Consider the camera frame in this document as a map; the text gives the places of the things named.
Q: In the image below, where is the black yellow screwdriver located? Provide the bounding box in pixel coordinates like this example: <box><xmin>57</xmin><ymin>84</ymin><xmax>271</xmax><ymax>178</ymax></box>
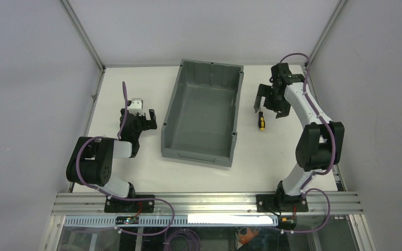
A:
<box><xmin>258</xmin><ymin>111</ymin><xmax>265</xmax><ymax>131</ymax></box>

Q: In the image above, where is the aluminium front rail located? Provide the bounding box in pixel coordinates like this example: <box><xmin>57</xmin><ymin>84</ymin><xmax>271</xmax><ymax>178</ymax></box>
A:
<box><xmin>51</xmin><ymin>191</ymin><xmax>364</xmax><ymax>216</ymax></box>

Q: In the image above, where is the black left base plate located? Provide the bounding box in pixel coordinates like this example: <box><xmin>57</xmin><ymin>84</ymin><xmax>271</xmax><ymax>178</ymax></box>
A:
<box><xmin>104</xmin><ymin>194</ymin><xmax>155</xmax><ymax>213</ymax></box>

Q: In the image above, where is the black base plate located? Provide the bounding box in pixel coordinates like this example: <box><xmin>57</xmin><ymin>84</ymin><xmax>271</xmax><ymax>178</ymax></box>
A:
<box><xmin>104</xmin><ymin>194</ymin><xmax>155</xmax><ymax>213</ymax></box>
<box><xmin>255</xmin><ymin>193</ymin><xmax>309</xmax><ymax>213</ymax></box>

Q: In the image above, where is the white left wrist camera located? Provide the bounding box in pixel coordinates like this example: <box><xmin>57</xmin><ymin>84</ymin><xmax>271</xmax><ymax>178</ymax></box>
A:
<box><xmin>128</xmin><ymin>98</ymin><xmax>145</xmax><ymax>116</ymax></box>

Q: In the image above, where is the white slotted cable duct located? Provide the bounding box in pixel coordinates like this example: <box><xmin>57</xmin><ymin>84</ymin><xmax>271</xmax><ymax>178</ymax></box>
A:
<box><xmin>64</xmin><ymin>214</ymin><xmax>278</xmax><ymax>228</ymax></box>

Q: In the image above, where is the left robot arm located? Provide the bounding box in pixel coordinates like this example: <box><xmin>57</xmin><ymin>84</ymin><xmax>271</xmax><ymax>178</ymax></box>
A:
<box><xmin>66</xmin><ymin>108</ymin><xmax>157</xmax><ymax>199</ymax></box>

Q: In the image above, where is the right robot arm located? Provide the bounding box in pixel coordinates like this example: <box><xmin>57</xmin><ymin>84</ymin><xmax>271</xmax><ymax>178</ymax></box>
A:
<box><xmin>254</xmin><ymin>63</ymin><xmax>344</xmax><ymax>210</ymax></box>

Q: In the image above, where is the coiled purple cable below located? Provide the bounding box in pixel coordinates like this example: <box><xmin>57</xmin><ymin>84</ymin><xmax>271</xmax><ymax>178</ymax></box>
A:
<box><xmin>163</xmin><ymin>229</ymin><xmax>202</xmax><ymax>251</ymax></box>

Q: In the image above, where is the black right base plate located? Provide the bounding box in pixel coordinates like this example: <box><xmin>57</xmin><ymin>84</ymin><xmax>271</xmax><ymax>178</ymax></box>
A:
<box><xmin>255</xmin><ymin>193</ymin><xmax>309</xmax><ymax>213</ymax></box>

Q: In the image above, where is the grey plastic bin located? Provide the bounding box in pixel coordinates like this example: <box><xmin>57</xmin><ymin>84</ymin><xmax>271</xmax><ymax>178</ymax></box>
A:
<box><xmin>161</xmin><ymin>59</ymin><xmax>244</xmax><ymax>167</ymax></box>

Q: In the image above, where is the orange object under table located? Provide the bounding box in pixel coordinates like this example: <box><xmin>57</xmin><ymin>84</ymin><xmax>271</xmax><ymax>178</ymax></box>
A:
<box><xmin>236</xmin><ymin>227</ymin><xmax>259</xmax><ymax>245</ymax></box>

